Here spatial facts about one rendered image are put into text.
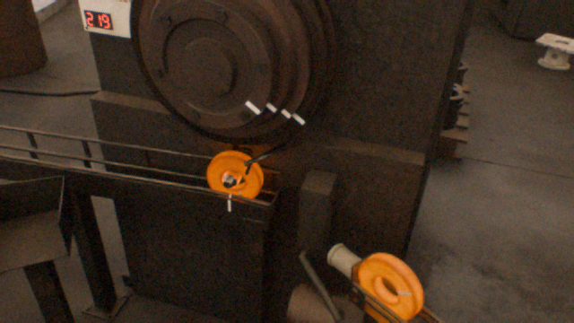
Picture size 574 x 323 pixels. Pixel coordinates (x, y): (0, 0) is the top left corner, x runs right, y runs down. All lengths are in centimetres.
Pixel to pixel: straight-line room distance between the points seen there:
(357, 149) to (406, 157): 12
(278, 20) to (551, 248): 189
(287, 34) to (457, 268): 152
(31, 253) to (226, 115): 66
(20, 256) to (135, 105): 50
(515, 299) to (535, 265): 26
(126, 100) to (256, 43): 61
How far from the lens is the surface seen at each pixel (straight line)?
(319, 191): 115
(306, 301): 125
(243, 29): 92
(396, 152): 120
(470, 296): 212
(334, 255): 115
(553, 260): 246
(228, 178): 122
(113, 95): 147
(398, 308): 108
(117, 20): 134
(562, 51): 456
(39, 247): 140
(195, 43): 97
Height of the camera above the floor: 151
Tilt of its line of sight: 35 degrees down
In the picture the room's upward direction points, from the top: 3 degrees clockwise
